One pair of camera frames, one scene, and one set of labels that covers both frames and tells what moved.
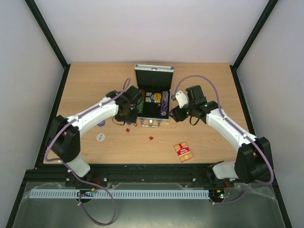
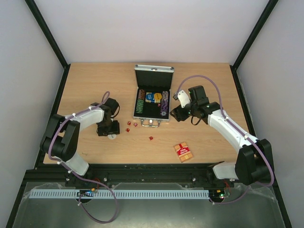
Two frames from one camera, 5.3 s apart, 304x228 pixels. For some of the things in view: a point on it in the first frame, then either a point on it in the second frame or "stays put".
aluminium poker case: [155, 83] stays put
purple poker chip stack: [165, 106] stays put
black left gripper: [133, 119] → [116, 129]
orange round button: [157, 96] stays put
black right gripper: [175, 114] stays put
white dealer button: [100, 137] → [111, 136]
